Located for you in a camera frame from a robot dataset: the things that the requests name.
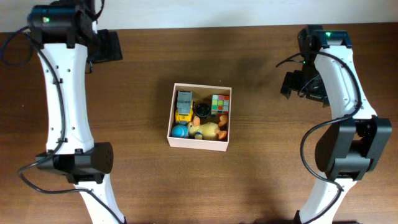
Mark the yellow plush dog toy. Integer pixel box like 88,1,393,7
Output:
187,115,228,141

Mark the open cardboard box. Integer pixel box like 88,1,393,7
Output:
167,83,232,152

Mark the yellow grey toy truck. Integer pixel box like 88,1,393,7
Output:
175,91,193,125

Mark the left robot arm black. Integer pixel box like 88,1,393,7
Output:
28,1,127,223

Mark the multicolour puzzle cube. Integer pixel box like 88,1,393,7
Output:
211,95,230,116

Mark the small black round cap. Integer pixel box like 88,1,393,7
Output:
195,103,211,118

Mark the blue ball toy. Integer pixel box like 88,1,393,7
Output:
171,124,189,138

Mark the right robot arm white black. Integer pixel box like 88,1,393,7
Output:
280,25,392,223

